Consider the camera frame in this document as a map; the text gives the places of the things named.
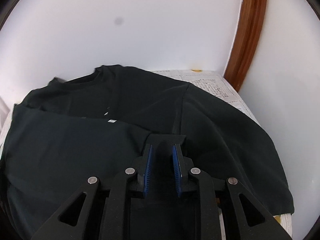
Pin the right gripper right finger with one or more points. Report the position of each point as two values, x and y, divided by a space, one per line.
225 208

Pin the fruit print tablecloth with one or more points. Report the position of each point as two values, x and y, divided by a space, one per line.
220 89

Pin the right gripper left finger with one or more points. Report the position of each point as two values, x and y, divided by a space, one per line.
100 209

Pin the black long-sleeve sweatshirt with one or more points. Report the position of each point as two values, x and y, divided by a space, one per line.
75 142

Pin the brown wooden door frame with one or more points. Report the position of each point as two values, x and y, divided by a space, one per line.
251 19

